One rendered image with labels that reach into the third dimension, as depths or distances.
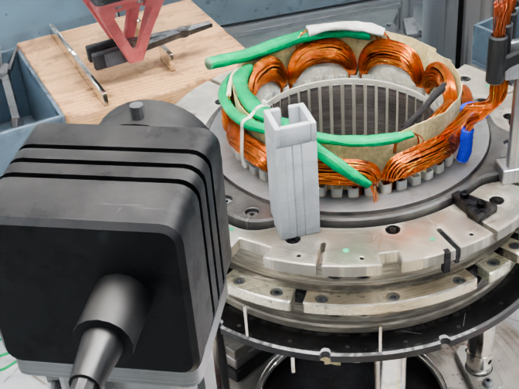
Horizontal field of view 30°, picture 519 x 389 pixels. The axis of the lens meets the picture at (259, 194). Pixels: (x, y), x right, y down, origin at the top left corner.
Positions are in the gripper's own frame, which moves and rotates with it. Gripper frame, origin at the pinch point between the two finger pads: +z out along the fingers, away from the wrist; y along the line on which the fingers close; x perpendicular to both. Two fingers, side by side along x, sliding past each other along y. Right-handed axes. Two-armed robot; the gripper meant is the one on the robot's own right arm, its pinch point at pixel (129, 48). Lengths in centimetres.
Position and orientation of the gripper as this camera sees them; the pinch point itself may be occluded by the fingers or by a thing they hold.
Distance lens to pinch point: 94.8
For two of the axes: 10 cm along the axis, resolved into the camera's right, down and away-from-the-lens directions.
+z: 0.8, 8.1, 5.8
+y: 4.5, 4.8, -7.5
